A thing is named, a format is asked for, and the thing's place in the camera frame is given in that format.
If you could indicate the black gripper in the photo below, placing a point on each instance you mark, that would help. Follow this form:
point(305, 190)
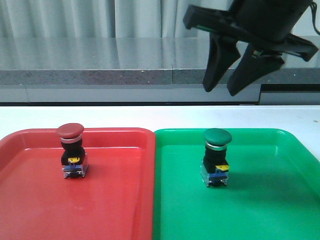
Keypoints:
point(265, 24)

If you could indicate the grey pleated curtain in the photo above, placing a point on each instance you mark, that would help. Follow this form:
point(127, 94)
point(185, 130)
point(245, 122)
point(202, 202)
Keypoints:
point(99, 18)

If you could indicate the red mushroom push button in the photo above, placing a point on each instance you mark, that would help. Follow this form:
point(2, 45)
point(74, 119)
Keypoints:
point(74, 159)

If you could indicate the green plastic tray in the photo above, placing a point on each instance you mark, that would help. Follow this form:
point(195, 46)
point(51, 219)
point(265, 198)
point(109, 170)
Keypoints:
point(273, 189)

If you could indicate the green mushroom push button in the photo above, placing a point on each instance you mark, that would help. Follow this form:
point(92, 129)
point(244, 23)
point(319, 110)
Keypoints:
point(214, 166)

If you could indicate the red plastic tray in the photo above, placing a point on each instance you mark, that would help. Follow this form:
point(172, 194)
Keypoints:
point(114, 201)

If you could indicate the grey granite counter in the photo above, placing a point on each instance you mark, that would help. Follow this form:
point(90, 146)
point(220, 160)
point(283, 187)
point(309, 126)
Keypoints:
point(137, 71)

